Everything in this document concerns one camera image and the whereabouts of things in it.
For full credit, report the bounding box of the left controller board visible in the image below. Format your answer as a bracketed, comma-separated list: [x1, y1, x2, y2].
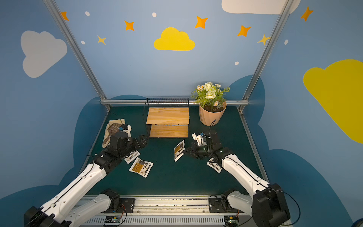
[104, 216, 122, 225]

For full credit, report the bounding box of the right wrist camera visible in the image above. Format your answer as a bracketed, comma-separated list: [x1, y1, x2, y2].
[196, 132, 207, 146]

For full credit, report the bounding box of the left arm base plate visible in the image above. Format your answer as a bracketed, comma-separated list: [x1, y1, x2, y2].
[113, 198, 136, 214]

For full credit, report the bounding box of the controller board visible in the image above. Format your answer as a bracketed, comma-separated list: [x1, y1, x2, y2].
[104, 216, 122, 225]
[224, 216, 239, 227]

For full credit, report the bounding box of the wooden two-tier shelf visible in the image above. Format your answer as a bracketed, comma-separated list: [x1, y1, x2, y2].
[143, 97, 190, 138]

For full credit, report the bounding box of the potted white flower plant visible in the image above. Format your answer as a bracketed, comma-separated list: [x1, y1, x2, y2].
[192, 81, 230, 126]

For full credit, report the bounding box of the grey coffee bag left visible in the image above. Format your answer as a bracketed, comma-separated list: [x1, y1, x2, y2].
[124, 150, 140, 164]

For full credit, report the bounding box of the yellow coffee bag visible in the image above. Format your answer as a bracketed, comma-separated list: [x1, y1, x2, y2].
[174, 140, 185, 162]
[207, 158, 222, 173]
[129, 158, 154, 178]

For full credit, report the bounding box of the grey coffee bag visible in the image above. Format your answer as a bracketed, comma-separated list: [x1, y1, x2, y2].
[192, 132, 206, 146]
[124, 150, 140, 164]

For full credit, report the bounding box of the right controller board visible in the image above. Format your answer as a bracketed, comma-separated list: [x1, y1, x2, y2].
[224, 216, 239, 227]

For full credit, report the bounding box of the brown slotted scoop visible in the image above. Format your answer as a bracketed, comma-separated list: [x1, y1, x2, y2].
[107, 123, 121, 135]

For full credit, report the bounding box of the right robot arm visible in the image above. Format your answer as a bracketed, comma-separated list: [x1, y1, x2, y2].
[184, 131, 291, 227]

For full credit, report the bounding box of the grey coffee bag right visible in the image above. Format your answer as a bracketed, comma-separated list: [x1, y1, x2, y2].
[192, 132, 206, 146]

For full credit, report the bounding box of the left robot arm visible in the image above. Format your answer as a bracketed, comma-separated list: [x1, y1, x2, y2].
[24, 131, 148, 227]

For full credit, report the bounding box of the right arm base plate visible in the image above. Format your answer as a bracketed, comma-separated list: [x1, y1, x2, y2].
[208, 196, 237, 213]

